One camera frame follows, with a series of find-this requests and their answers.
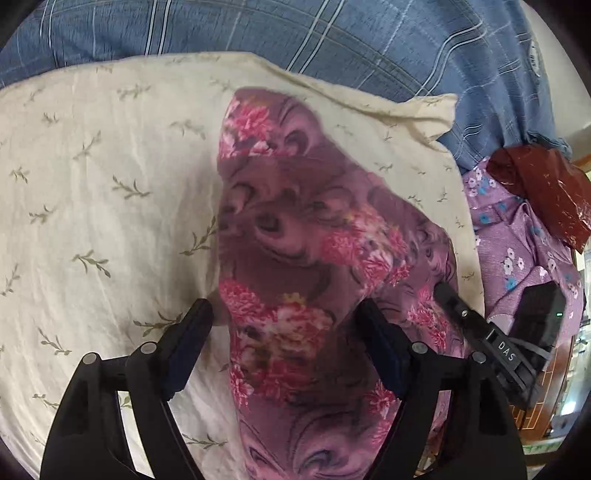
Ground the red plastic bag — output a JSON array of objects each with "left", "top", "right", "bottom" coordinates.
[{"left": 487, "top": 145, "right": 591, "bottom": 254}]

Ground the blue striped bedsheet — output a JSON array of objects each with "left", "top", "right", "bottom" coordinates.
[{"left": 0, "top": 0, "right": 573, "bottom": 174}]

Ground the maroon pink floral garment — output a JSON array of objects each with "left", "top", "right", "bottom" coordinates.
[{"left": 215, "top": 88, "right": 467, "bottom": 480}]

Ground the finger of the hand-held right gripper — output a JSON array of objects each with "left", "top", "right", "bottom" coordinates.
[{"left": 431, "top": 281, "right": 491, "bottom": 344}]

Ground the purple floral garment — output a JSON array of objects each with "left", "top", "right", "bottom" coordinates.
[{"left": 427, "top": 156, "right": 586, "bottom": 464}]

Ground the cream leaf-print pillow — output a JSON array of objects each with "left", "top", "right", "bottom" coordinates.
[{"left": 0, "top": 51, "right": 485, "bottom": 480}]

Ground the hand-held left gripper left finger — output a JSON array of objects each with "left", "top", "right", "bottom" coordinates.
[{"left": 41, "top": 298, "right": 215, "bottom": 480}]

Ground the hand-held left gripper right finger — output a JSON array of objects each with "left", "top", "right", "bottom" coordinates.
[{"left": 353, "top": 298, "right": 527, "bottom": 480}]

